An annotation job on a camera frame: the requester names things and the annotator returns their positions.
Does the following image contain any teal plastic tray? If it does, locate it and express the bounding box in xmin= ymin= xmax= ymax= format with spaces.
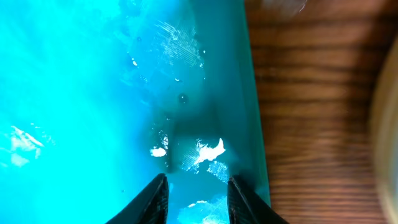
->
xmin=1 ymin=0 xmax=270 ymax=223

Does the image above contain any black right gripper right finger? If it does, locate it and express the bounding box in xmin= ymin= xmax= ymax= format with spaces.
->
xmin=227 ymin=175 xmax=289 ymax=224

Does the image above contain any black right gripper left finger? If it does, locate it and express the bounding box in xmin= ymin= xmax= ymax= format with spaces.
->
xmin=106 ymin=173 xmax=169 ymax=224

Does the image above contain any light blue plate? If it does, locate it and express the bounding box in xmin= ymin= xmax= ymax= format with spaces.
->
xmin=369 ymin=39 xmax=397 ymax=223

